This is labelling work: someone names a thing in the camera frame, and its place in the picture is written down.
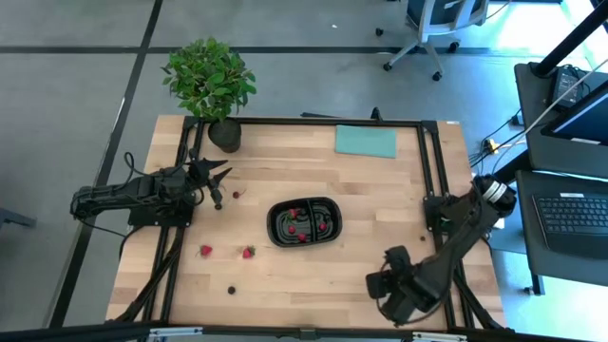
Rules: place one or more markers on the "green leafy plant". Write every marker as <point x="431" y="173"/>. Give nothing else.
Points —
<point x="209" y="81"/>

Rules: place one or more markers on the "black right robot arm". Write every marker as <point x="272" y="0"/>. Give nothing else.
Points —
<point x="456" y="237"/>

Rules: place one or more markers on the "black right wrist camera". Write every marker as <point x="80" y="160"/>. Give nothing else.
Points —
<point x="399" y="259"/>

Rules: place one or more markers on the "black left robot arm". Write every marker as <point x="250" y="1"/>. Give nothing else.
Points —
<point x="119" y="195"/>

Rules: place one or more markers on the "white office chair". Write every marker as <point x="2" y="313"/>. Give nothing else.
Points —
<point x="437" y="19"/>

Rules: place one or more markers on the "dark blackberry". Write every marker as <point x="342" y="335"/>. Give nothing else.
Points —
<point x="232" y="290"/>

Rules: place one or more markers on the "black plant pot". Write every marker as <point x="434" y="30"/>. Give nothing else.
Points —
<point x="228" y="140"/>

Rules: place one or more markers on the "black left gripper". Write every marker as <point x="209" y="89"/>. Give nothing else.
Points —
<point x="198" y="176"/>

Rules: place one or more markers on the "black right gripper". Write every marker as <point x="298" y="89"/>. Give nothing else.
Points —
<point x="418" y="290"/>

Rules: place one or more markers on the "black arched clamp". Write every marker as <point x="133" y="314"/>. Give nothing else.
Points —
<point x="376" y="114"/>

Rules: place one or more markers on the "black computer monitor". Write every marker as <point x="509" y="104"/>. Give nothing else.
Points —
<point x="584" y="119"/>

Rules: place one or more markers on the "black two-compartment plastic tray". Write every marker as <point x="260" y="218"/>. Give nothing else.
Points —
<point x="313" y="214"/>

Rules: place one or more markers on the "black power adapter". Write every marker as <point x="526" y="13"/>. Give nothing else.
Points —
<point x="567" y="85"/>

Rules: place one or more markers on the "black desk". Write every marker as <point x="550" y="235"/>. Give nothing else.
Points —
<point x="527" y="237"/>
<point x="537" y="119"/>

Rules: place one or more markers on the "small red radish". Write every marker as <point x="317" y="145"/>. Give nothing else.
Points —
<point x="235" y="195"/>

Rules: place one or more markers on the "black laptop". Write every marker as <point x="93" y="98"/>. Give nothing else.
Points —
<point x="570" y="218"/>

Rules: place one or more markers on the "green folded cloth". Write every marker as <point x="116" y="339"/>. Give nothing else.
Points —
<point x="366" y="141"/>

